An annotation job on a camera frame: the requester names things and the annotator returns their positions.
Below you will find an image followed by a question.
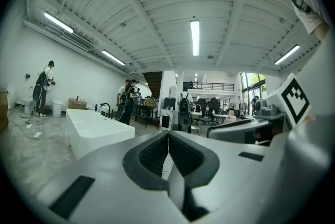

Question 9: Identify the white trash bin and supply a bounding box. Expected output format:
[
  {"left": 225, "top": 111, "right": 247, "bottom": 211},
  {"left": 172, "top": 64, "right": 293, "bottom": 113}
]
[{"left": 52, "top": 99, "right": 64, "bottom": 118}]

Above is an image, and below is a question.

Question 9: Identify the dark staircase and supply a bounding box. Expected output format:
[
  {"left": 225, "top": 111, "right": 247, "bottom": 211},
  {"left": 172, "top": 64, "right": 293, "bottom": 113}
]
[{"left": 142, "top": 71, "right": 164, "bottom": 104}]

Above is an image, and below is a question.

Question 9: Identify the black bathtub faucet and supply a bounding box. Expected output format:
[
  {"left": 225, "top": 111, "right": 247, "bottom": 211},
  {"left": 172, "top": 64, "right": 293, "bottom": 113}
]
[{"left": 99, "top": 103, "right": 115, "bottom": 120}]

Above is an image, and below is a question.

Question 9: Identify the grey ceiling air duct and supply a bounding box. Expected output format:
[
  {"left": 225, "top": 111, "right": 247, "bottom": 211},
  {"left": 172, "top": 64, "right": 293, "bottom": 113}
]
[{"left": 62, "top": 30, "right": 94, "bottom": 51}]

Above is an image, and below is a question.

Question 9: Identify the ceiling light tube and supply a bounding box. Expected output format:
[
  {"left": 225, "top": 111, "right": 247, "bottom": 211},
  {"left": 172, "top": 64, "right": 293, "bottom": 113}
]
[
  {"left": 43, "top": 10, "right": 75, "bottom": 35},
  {"left": 189, "top": 17, "right": 201, "bottom": 57},
  {"left": 100, "top": 49, "right": 127, "bottom": 66},
  {"left": 273, "top": 44, "right": 302, "bottom": 66}
]

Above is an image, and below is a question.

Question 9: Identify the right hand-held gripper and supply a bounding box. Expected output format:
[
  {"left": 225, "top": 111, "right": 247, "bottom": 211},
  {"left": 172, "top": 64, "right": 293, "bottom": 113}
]
[{"left": 206, "top": 73, "right": 312, "bottom": 147}]

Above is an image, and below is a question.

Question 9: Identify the black office chair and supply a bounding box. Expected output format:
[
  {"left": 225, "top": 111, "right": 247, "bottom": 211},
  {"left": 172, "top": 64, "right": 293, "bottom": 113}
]
[
  {"left": 208, "top": 97, "right": 222, "bottom": 125},
  {"left": 194, "top": 98, "right": 209, "bottom": 126}
]

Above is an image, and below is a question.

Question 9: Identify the white bathtub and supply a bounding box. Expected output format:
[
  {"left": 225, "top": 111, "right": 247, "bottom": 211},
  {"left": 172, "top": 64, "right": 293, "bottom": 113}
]
[{"left": 65, "top": 108, "right": 136, "bottom": 160}]

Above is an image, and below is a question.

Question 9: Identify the black balcony railing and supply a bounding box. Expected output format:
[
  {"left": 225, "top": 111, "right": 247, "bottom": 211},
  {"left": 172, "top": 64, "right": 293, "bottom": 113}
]
[{"left": 182, "top": 82, "right": 236, "bottom": 92}]

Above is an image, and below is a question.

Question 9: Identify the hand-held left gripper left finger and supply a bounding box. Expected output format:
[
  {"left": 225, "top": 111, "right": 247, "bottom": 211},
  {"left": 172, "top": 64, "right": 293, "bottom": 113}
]
[{"left": 36, "top": 129, "right": 184, "bottom": 224}]

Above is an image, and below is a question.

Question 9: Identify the white toilet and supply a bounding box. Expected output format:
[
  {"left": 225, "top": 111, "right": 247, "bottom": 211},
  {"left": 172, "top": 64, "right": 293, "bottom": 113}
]
[{"left": 21, "top": 85, "right": 37, "bottom": 115}]

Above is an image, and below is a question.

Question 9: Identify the cardboard box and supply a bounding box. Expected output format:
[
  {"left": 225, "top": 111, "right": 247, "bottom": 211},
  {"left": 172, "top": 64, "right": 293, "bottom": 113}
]
[
  {"left": 0, "top": 88, "right": 10, "bottom": 134},
  {"left": 68, "top": 97, "right": 88, "bottom": 110}
]

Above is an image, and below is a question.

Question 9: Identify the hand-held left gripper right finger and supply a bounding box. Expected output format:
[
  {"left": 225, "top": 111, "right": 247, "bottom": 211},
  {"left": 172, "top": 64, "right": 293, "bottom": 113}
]
[{"left": 168, "top": 129, "right": 330, "bottom": 224}]

